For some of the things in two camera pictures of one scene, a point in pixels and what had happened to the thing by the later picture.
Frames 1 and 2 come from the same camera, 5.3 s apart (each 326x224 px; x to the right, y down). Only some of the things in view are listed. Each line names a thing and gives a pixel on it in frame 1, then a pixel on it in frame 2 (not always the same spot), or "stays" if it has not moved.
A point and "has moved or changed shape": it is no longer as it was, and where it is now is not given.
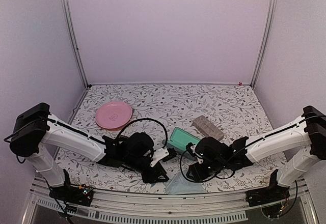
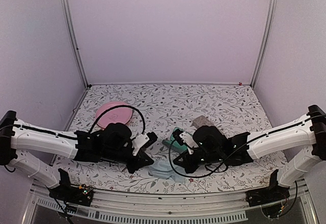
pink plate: (112, 115) stays
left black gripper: (158, 171) → (140, 162)
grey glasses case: (207, 128) stays
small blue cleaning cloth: (180, 185) has moved or changed shape
